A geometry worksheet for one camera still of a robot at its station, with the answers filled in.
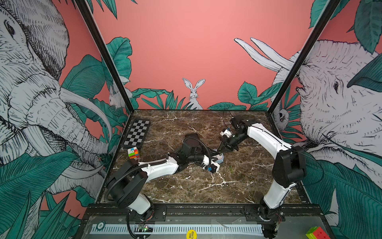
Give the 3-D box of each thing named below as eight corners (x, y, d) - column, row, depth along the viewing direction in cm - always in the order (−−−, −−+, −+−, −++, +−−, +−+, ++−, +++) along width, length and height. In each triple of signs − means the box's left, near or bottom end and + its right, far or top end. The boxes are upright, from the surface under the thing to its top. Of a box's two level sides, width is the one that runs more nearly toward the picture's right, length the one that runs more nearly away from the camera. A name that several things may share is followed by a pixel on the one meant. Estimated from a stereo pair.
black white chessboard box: (124, 148, 100) (122, 145, 97) (136, 122, 115) (134, 118, 112) (140, 150, 100) (139, 146, 96) (150, 123, 115) (149, 119, 112)
